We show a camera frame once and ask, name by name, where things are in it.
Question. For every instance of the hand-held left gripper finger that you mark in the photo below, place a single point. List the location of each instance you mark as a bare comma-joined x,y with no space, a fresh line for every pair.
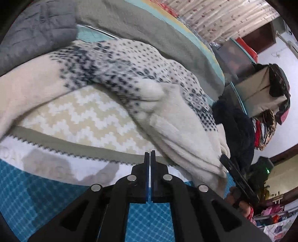
147,176
152,176

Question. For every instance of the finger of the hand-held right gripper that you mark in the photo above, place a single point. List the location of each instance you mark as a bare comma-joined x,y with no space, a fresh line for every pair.
235,175

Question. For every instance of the white navy-patterned knit sweater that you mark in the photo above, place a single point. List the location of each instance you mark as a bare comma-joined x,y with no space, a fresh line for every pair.
174,130

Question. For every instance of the pile of colourful clothes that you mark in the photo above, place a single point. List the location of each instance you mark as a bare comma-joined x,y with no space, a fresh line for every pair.
265,132

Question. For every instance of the person's right hand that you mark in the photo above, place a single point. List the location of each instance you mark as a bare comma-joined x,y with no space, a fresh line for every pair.
243,206

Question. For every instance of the dark navy garment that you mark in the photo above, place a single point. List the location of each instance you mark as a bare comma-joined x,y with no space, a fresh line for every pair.
235,130

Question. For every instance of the rack of colourful laundry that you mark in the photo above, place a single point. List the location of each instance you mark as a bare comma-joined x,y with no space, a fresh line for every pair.
274,221

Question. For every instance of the black garment on box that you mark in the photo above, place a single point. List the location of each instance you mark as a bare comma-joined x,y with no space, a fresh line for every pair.
280,86

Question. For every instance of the patchwork patterned bedspread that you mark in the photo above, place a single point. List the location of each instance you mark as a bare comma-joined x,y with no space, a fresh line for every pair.
46,197

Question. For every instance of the clear plastic box red lid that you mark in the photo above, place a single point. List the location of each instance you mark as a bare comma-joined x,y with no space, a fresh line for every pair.
232,60

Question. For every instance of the brown wooden wardrobe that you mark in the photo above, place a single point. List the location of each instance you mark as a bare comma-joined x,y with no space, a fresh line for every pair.
263,37

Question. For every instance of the beige floral curtain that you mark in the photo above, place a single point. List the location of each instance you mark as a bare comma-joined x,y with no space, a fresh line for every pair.
221,18

